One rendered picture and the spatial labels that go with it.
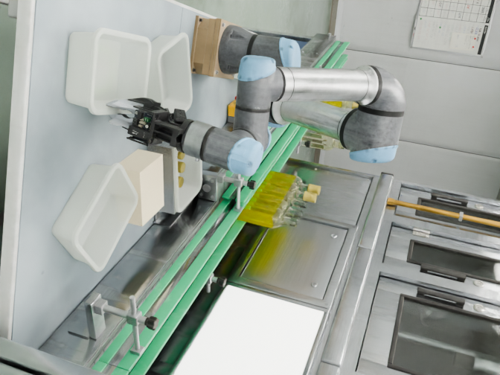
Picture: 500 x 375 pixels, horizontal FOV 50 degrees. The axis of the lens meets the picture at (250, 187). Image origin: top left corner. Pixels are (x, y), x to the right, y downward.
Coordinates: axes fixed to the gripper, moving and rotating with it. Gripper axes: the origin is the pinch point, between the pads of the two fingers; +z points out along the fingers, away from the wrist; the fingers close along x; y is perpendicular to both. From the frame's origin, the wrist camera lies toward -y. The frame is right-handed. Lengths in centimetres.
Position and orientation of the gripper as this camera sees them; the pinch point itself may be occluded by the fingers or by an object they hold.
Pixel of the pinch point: (113, 108)
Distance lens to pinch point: 123.3
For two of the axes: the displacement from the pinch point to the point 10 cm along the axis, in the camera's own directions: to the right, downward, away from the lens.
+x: -2.6, 9.3, 2.7
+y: -3.2, 1.8, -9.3
